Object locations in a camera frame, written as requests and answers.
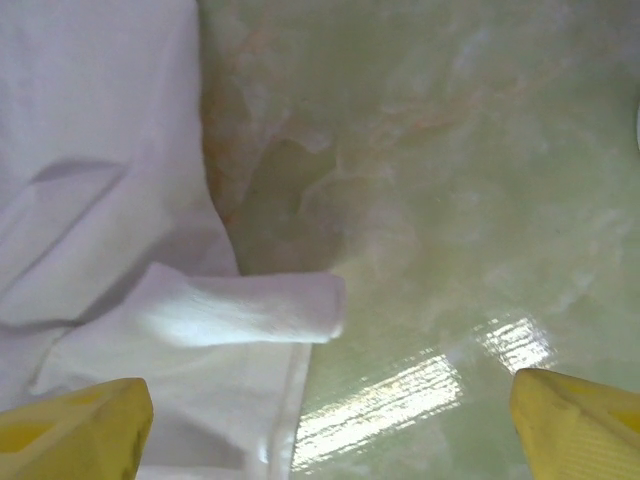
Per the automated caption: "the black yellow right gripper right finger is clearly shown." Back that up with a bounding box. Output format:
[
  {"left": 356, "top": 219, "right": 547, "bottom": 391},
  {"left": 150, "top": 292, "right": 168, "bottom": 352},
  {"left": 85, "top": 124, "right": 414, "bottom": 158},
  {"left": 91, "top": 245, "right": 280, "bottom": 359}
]
[{"left": 509, "top": 368, "right": 640, "bottom": 480}]

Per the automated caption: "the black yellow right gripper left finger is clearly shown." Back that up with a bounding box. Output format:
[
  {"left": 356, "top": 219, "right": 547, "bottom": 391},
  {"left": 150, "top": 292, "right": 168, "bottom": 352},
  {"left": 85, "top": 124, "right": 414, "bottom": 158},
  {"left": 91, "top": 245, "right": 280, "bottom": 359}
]
[{"left": 0, "top": 377, "right": 154, "bottom": 480}]

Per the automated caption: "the white t-shirt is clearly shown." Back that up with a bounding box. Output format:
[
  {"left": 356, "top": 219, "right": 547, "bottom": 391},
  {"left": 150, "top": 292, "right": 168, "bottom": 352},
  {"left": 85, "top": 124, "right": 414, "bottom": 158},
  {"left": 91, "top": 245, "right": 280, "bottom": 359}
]
[{"left": 0, "top": 0, "right": 347, "bottom": 480}]

